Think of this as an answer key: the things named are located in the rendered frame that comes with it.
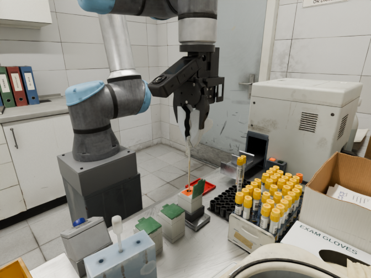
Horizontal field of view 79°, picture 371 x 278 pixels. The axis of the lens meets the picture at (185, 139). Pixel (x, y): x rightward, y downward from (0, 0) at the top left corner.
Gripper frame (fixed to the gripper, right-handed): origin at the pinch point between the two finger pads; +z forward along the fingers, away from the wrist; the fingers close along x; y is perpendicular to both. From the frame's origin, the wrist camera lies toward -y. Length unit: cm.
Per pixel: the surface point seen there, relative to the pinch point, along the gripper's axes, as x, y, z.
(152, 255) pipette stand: -8.9, -17.9, 12.5
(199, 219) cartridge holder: -3.8, -0.2, 19.1
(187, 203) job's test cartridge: -1.4, -2.0, 14.6
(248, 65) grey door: 80, 164, -10
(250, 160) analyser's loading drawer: 0.5, 31.3, 15.5
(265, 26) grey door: 67, 164, -42
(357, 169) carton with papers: -27.8, 32.8, 9.1
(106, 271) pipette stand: -7.8, -25.2, 10.7
